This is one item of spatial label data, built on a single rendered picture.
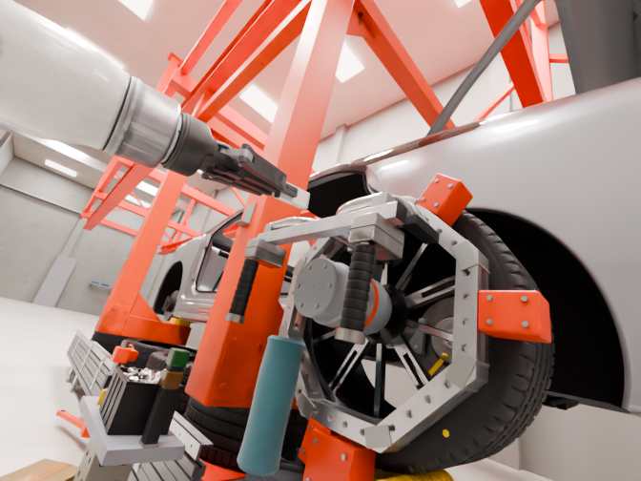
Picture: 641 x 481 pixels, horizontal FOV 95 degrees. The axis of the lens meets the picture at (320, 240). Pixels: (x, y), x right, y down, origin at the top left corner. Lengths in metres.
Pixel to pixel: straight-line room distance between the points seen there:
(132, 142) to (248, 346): 0.75
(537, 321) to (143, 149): 0.58
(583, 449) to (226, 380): 3.85
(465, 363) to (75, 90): 0.62
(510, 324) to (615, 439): 3.79
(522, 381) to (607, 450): 3.70
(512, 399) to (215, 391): 0.73
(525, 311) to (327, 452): 0.46
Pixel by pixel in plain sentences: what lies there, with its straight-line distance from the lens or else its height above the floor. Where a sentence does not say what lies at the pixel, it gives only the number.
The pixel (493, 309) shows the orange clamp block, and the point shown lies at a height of 0.85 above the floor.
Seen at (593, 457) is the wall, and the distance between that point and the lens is 4.36.
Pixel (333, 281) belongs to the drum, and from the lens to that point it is 0.58.
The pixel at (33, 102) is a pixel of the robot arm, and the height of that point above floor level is 0.88.
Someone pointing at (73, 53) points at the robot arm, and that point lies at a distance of 0.39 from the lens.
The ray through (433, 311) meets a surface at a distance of 1.22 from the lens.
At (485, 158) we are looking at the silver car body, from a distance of 1.28.
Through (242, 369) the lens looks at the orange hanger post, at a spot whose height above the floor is 0.63.
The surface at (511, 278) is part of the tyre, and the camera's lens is 0.68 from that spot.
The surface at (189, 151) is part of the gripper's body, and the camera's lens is 0.40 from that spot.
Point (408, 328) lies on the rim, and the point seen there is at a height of 0.82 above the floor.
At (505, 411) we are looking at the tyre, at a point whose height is 0.70.
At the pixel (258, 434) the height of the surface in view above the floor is 0.55.
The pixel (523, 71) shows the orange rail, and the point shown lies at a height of 3.23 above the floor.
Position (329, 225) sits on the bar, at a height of 0.96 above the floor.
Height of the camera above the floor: 0.73
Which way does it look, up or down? 20 degrees up
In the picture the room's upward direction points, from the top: 12 degrees clockwise
